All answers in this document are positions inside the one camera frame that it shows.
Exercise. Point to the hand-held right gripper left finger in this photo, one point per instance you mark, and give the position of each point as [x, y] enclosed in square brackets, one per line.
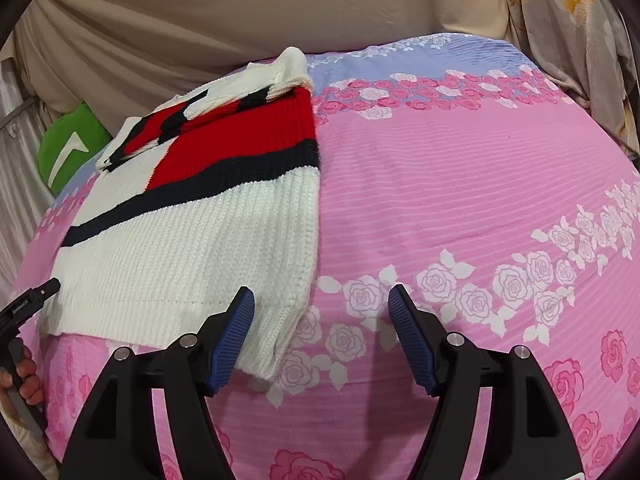
[232, 340]

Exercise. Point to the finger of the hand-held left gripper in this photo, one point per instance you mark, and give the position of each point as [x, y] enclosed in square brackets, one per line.
[32, 296]

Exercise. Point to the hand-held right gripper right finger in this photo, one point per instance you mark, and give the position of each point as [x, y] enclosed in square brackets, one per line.
[412, 340]

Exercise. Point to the white red navy knit sweater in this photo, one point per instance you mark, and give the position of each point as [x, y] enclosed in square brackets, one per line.
[200, 230]

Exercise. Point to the person's left hand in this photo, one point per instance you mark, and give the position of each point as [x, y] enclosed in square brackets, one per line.
[31, 394]

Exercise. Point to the grey curtain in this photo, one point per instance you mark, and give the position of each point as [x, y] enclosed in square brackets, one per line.
[15, 185]

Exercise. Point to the pink floral bed sheet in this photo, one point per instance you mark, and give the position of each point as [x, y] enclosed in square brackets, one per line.
[450, 185]

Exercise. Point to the green plush pillow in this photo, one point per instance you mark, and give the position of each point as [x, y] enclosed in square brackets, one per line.
[62, 137]

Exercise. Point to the beige draped cloth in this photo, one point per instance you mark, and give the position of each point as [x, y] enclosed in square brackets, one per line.
[200, 10]

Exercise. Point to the cream floral blanket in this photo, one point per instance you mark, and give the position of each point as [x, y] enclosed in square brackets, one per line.
[575, 25]

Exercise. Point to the grey metal rail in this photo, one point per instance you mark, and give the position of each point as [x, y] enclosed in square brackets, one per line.
[17, 112]

